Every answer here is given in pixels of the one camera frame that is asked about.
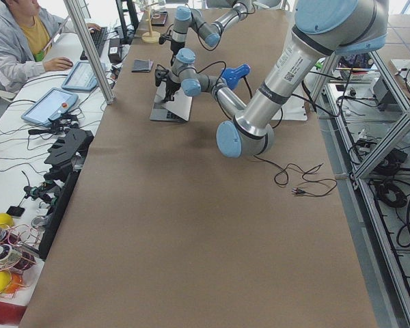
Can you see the copper wire basket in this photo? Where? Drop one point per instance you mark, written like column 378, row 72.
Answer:
column 18, row 258

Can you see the black computer monitor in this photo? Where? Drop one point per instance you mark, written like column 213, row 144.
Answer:
column 129, row 21

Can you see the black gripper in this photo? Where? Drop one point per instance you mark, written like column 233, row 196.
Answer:
column 171, row 85
column 174, row 46

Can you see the aluminium frame post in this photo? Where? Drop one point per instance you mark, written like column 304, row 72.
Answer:
column 76, row 15

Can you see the folded grey cloth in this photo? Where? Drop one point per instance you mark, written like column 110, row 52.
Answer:
column 142, row 65

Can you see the small black power box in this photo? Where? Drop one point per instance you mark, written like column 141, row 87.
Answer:
column 115, row 51

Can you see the grey laptop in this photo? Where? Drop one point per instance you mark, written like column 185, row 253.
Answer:
column 177, row 110

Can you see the black tray at table edge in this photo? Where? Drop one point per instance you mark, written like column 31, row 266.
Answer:
column 159, row 19

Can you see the seated person in grey hoodie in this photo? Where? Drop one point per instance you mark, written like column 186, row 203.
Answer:
column 26, row 29

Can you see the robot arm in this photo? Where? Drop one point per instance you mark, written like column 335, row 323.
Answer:
column 210, row 33
column 321, row 29

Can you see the near teach pendant tablet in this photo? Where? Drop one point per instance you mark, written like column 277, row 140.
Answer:
column 50, row 107

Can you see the black keyboard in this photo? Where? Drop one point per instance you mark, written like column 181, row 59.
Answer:
column 99, row 37

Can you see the blue desk lamp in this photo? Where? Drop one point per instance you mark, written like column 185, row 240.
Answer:
column 235, row 73

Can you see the yellow ball upper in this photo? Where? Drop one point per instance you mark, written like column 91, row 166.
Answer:
column 6, row 220

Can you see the wooden cup stand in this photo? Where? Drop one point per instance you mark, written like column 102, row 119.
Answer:
column 145, row 30

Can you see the far teach pendant tablet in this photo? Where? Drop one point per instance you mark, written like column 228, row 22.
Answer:
column 81, row 78

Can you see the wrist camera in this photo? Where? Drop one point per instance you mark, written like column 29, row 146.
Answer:
column 160, row 75
column 165, row 37

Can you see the teach pendant tablet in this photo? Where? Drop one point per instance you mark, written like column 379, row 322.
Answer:
column 81, row 78
column 50, row 107

